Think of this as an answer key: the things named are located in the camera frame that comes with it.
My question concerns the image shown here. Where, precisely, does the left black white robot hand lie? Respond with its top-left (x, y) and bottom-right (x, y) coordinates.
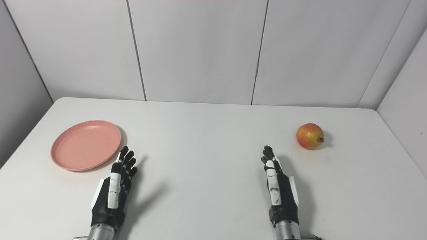
top-left (91, 146), bottom-right (138, 232)

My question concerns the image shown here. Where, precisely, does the pink round plate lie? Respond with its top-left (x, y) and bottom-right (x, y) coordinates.
top-left (51, 120), bottom-right (122, 172)

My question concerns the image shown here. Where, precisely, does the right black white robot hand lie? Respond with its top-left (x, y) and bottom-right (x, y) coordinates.
top-left (261, 145), bottom-right (300, 229)

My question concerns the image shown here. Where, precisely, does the red yellow pomegranate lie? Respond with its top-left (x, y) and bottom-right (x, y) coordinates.
top-left (296, 123), bottom-right (325, 150)

